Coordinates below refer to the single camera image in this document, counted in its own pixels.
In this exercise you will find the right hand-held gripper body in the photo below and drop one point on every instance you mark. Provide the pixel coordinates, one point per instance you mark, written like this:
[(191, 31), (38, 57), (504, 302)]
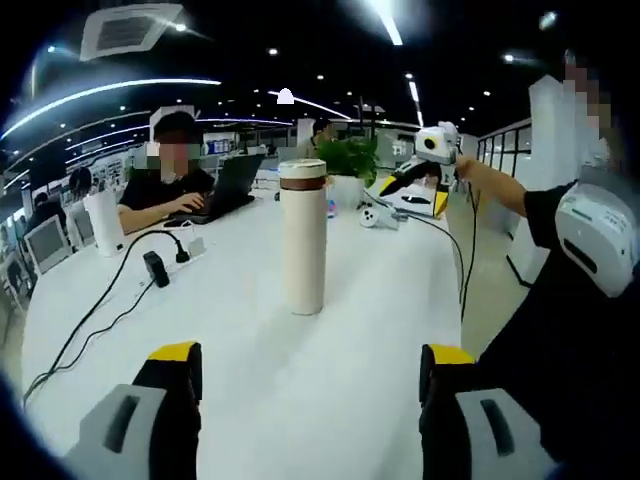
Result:
[(437, 142)]

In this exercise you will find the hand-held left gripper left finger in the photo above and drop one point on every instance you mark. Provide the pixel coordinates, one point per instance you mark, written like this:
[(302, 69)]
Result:
[(150, 425)]

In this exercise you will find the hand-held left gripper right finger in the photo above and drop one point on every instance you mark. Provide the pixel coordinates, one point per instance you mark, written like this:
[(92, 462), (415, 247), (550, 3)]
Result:
[(465, 430)]

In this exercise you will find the cream brown-banded cup lid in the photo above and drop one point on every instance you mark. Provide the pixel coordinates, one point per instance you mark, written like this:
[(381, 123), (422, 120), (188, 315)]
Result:
[(302, 172)]

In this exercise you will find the cream water cup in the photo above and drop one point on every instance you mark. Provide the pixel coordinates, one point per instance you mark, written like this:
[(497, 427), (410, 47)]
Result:
[(302, 250)]

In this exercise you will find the person's right hand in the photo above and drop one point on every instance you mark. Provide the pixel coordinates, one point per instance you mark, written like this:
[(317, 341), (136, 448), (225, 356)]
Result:
[(465, 169)]

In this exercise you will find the white round device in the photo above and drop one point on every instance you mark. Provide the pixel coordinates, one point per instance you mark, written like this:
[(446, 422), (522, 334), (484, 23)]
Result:
[(370, 218)]

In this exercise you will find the green potted plant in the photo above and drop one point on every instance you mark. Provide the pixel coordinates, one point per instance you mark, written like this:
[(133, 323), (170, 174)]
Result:
[(350, 155)]

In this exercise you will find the glass partition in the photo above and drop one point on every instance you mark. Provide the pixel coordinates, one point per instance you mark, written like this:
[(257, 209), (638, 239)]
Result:
[(505, 145)]

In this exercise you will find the white table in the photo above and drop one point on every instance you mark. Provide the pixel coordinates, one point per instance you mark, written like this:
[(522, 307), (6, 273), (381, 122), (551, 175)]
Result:
[(250, 350)]

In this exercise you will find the straight ceiling light strip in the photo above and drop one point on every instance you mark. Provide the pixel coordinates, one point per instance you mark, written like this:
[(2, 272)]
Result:
[(387, 22)]

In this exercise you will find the operator in black shirt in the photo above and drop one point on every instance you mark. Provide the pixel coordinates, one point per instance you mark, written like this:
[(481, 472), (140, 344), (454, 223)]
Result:
[(575, 360)]

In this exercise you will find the black power adapter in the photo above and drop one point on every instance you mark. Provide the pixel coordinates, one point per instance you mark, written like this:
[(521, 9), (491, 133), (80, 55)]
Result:
[(156, 270)]

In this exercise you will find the white power strip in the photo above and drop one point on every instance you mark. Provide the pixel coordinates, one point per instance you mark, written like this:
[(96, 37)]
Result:
[(172, 270)]

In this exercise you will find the black laptop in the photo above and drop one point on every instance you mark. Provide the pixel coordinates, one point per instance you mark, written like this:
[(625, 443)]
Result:
[(232, 185)]

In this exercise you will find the white charger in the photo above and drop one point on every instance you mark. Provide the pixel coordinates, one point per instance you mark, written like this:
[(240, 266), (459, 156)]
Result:
[(196, 246)]

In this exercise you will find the white computer monitor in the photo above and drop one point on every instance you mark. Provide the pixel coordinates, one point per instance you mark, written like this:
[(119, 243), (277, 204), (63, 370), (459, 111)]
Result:
[(45, 245)]

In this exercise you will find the ceiling air vent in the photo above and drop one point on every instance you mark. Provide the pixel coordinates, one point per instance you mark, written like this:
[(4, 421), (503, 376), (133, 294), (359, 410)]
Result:
[(125, 32)]

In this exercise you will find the curved ceiling light strip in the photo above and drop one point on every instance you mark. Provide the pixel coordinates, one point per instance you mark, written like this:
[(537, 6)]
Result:
[(100, 92)]

